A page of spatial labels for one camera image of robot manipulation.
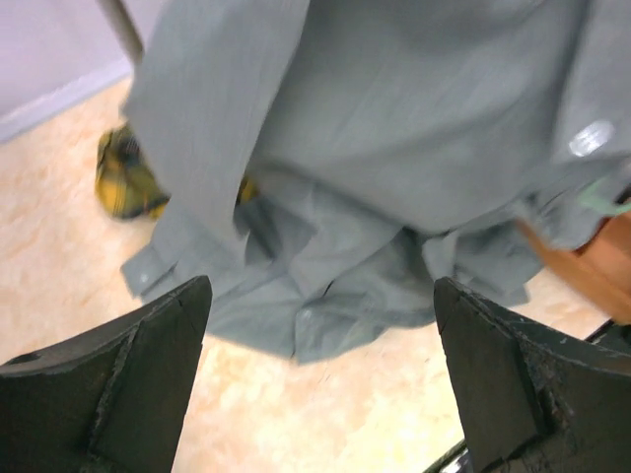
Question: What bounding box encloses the metal clothes rack pole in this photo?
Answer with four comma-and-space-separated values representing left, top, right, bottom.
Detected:
98, 0, 144, 66

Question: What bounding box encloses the orange wooden compartment tray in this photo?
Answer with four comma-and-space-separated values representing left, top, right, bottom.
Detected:
519, 213, 630, 325

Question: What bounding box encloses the teal plastic hanger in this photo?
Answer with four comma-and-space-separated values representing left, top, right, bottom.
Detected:
578, 177, 630, 217

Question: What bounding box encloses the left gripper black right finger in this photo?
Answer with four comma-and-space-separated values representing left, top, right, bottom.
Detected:
432, 278, 630, 472

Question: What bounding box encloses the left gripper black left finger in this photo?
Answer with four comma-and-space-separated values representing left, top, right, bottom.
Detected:
1, 276, 212, 472

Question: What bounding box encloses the yellow black plaid shirt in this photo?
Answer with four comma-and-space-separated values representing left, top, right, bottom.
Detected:
94, 123, 260, 221

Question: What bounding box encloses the grey button-up shirt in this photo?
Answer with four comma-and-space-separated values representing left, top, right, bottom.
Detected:
122, 0, 630, 364

